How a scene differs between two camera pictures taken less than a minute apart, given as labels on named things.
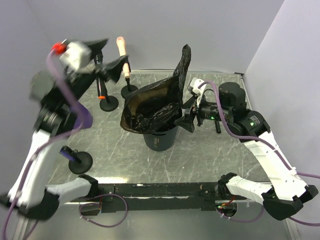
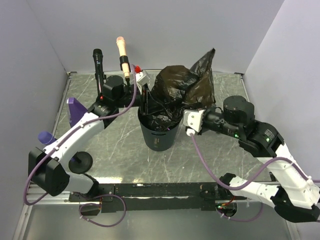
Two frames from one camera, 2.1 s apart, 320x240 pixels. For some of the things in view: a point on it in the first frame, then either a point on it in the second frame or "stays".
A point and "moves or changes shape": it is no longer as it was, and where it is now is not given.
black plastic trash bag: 156,107 moves or changes shape
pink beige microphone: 122,49 stays
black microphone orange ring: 100,85 stays
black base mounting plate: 130,197 stays
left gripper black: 112,69 -> 147,102
